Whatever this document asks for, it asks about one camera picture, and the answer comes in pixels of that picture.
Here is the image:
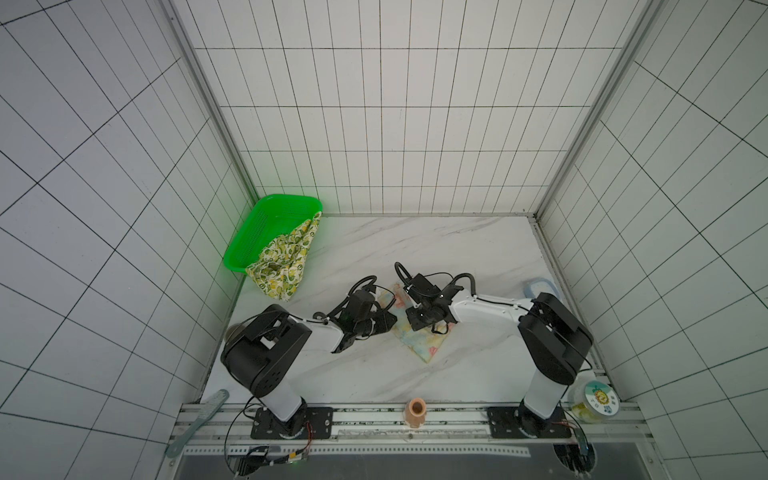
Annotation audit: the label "pastel floral skirt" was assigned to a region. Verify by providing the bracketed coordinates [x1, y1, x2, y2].
[377, 283, 453, 363]

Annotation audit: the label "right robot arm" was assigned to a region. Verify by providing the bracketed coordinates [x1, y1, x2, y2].
[395, 264, 594, 438]

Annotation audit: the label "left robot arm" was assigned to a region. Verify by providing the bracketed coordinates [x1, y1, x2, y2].
[220, 285, 397, 438]

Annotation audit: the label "green lemon print skirt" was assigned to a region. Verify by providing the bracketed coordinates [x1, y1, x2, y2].
[246, 212, 322, 301]

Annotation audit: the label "blue rimmed container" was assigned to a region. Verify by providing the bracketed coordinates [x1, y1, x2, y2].
[523, 278, 561, 299]

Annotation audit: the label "grey ceramic mug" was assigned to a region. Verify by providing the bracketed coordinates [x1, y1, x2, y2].
[224, 323, 244, 343]

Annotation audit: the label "green plastic basket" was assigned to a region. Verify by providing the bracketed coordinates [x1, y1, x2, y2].
[223, 194, 323, 273]

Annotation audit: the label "left electronics board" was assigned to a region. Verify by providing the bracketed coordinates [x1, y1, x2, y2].
[230, 446, 307, 477]

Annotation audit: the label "electronics board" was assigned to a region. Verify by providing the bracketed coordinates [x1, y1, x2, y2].
[553, 421, 597, 478]
[230, 446, 307, 477]

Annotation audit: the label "right electronics board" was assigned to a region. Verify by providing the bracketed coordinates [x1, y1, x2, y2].
[553, 421, 597, 478]

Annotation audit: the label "translucent green strip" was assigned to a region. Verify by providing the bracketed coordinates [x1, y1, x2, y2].
[165, 389, 230, 459]

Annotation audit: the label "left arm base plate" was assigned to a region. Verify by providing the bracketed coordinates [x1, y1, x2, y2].
[250, 406, 334, 440]

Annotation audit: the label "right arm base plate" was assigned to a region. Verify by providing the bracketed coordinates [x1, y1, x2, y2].
[486, 404, 573, 440]

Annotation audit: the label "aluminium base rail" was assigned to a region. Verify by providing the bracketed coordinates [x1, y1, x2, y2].
[170, 403, 653, 456]

